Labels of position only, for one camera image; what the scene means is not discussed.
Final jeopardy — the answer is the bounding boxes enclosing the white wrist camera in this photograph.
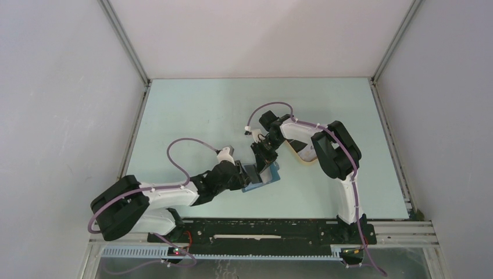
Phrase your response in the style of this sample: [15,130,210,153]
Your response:
[244,126,265,143]
[216,145,235,165]

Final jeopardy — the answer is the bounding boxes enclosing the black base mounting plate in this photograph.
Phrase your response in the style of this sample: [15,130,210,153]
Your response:
[164,218,377,255]

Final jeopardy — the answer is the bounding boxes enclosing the purple cable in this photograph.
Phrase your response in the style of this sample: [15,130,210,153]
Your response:
[87,138,220,234]
[246,101,388,277]

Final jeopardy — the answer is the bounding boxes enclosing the white cable duct strip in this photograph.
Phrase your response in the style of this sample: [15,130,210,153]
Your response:
[101,245,342,261]

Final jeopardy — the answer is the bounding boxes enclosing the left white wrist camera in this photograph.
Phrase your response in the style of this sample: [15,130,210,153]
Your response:
[216,145,235,165]

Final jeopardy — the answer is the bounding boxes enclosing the blue leather card holder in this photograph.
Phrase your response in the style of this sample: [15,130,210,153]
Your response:
[242,162,280,192]

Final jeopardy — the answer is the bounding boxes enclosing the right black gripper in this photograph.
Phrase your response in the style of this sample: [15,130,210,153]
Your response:
[251,135,284,174]

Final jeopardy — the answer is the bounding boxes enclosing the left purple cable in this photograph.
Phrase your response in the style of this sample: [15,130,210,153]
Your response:
[87,138,220,234]

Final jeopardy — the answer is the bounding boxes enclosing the aluminium frame rail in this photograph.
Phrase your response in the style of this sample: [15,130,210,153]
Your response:
[88,220,440,248]

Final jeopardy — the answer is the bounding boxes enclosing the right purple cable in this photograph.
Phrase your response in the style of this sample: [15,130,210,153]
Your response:
[246,101,388,277]

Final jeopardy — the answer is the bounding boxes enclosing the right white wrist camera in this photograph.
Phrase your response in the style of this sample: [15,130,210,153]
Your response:
[244,126,265,143]

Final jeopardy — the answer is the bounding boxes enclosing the oval wooden tray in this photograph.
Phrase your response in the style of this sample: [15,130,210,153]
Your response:
[287,139,318,165]

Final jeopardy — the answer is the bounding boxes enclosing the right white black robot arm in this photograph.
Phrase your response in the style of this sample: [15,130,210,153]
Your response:
[245,110,364,243]

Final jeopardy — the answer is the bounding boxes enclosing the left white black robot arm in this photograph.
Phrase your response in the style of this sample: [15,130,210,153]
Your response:
[88,160,266,242]

